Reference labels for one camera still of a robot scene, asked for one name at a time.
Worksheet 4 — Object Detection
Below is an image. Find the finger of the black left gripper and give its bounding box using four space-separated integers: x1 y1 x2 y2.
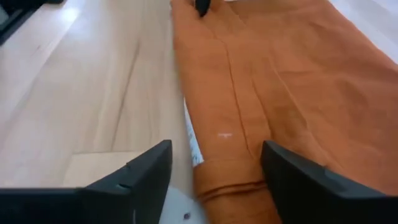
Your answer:
194 0 212 18

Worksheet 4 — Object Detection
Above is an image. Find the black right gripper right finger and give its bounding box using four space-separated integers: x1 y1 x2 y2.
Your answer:
261 140 398 224

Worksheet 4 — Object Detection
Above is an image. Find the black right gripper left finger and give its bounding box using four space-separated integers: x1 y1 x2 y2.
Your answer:
0 139 173 224

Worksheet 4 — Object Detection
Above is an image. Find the orange cloth towel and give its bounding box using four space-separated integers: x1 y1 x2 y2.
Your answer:
158 0 398 224

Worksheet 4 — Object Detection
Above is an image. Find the black aluminium table frame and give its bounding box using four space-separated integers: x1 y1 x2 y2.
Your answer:
0 0 65 46

